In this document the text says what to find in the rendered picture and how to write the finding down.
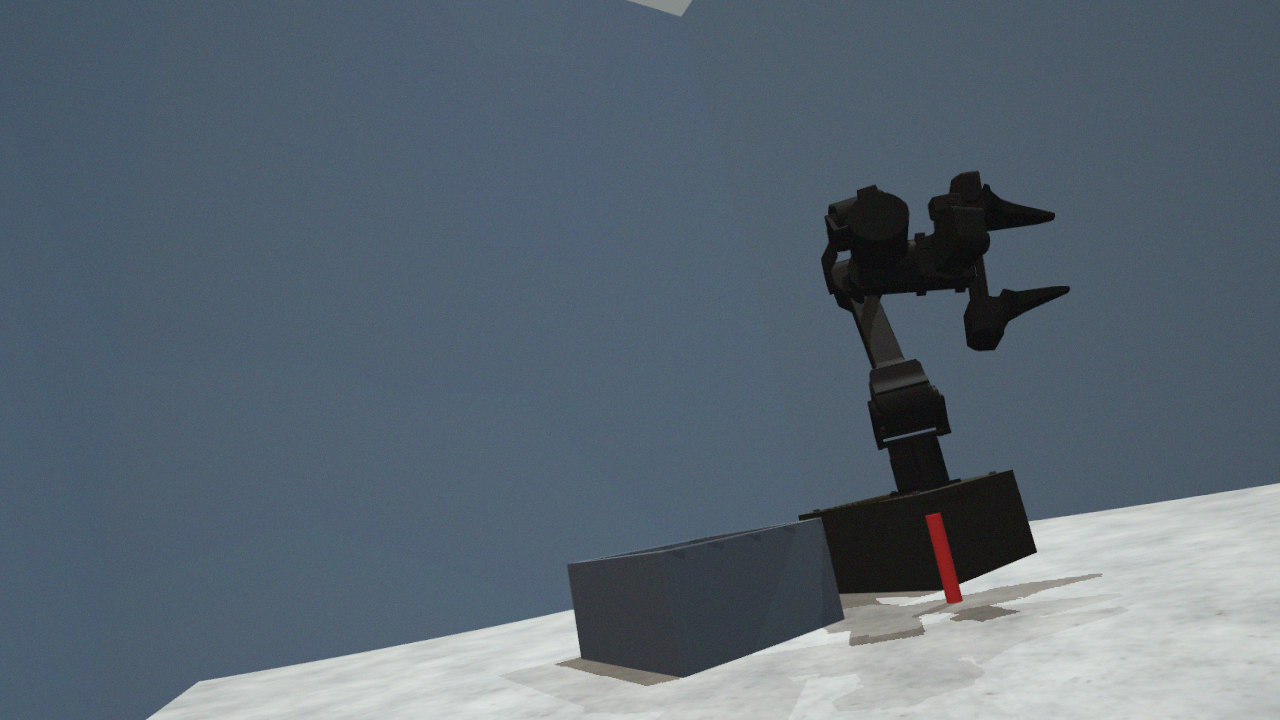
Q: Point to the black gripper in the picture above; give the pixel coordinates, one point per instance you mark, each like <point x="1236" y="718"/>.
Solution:
<point x="986" y="317"/>

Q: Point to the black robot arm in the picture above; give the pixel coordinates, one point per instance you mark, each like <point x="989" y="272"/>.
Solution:
<point x="874" y="225"/>

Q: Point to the red peg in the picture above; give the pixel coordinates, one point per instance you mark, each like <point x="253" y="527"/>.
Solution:
<point x="944" y="559"/>

